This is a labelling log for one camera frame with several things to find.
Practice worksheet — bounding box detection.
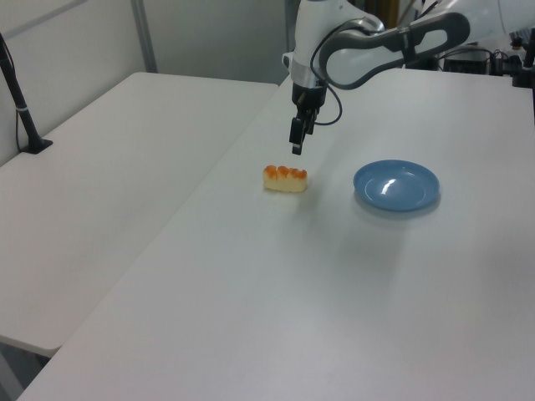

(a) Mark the orange glazed bread loaf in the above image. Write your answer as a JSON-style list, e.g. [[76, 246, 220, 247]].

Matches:
[[262, 165, 309, 194]]

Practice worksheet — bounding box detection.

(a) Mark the black background equipment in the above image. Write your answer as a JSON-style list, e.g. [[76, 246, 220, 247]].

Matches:
[[442, 41, 515, 76]]

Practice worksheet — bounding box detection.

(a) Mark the blue round plate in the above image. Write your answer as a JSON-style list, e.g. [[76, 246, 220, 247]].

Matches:
[[353, 160, 441, 214]]

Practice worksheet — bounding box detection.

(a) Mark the black table clamp base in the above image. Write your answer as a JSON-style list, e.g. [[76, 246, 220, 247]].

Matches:
[[512, 24, 535, 89]]

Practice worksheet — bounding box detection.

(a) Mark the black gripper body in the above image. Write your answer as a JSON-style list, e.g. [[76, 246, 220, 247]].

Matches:
[[291, 82, 328, 112]]

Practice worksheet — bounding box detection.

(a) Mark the white adjacent table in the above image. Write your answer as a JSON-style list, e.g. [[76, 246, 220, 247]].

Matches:
[[0, 71, 280, 359]]

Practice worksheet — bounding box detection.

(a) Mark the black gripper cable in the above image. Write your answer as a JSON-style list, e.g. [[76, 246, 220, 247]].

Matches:
[[311, 16, 344, 126]]

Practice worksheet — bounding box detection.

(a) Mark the black pole stand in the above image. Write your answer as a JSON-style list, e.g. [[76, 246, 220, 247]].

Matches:
[[0, 33, 54, 156]]

